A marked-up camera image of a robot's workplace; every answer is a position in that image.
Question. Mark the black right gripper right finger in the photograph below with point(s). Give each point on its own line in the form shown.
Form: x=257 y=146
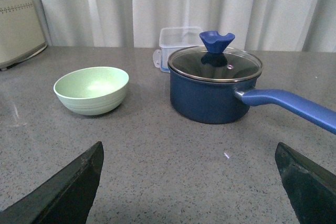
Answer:
x=309 y=187

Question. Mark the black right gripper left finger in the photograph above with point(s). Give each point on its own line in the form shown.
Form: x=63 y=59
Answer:
x=66 y=197

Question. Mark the light green bowl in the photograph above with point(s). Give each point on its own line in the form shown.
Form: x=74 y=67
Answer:
x=92 y=91

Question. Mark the dark blue saucepan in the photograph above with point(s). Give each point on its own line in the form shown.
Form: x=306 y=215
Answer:
x=220 y=103

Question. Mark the glass lid blue knob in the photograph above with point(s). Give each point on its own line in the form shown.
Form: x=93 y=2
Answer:
x=215 y=61

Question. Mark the cream toaster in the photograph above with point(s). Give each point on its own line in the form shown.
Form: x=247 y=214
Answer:
x=22 y=36

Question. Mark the clear plastic food container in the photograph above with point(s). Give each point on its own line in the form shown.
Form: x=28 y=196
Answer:
x=172 y=39

